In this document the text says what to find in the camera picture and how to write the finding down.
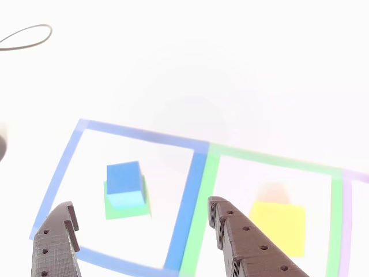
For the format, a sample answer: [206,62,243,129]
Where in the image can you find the orange square block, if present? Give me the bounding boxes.
[249,184,306,258]

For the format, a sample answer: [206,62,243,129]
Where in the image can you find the purple tape square outline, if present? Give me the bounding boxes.
[338,169,369,277]

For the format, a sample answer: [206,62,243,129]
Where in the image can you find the thin dark cable loop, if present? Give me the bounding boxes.
[0,24,53,52]

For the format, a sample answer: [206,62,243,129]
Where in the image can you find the blue tape square outline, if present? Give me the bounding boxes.
[28,118,210,277]

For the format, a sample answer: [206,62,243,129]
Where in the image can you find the green square block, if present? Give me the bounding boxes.
[103,174,153,220]

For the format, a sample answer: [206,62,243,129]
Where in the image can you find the small blue cube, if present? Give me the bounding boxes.
[106,160,145,210]

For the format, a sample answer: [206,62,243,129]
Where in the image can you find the green tape square outline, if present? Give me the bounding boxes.
[178,143,344,277]

